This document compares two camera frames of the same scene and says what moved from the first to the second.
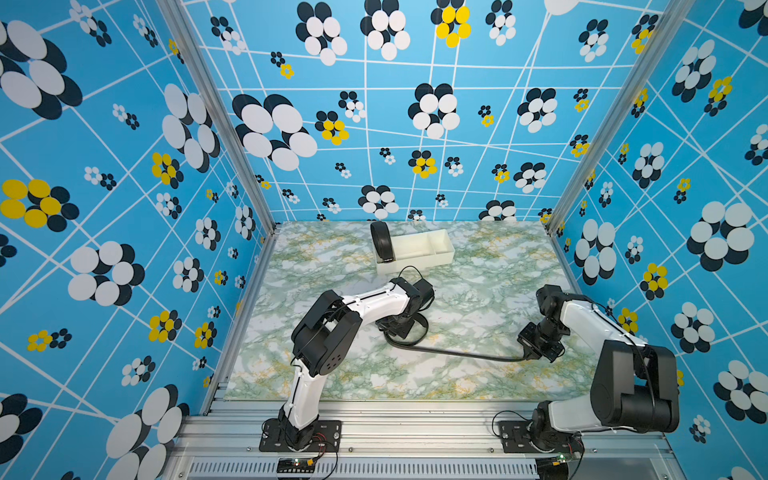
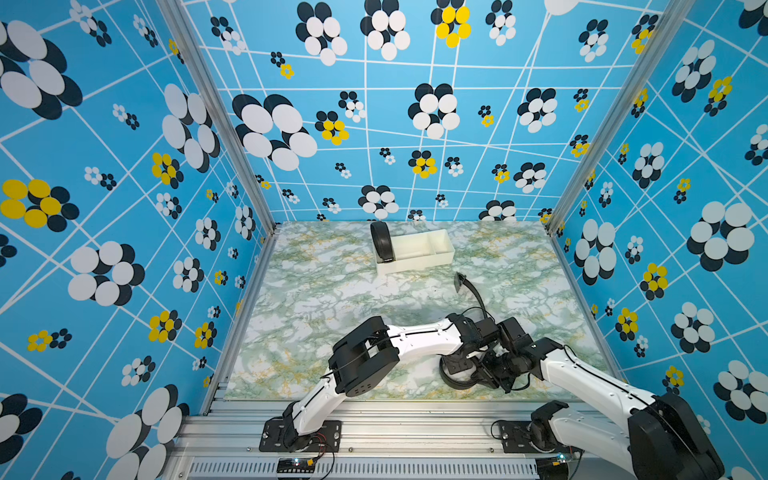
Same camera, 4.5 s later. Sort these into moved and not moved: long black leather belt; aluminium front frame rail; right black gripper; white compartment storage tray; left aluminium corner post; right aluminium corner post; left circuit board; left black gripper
Moved: right black gripper; left black gripper
Not moved: left aluminium corner post; right aluminium corner post; long black leather belt; left circuit board; white compartment storage tray; aluminium front frame rail
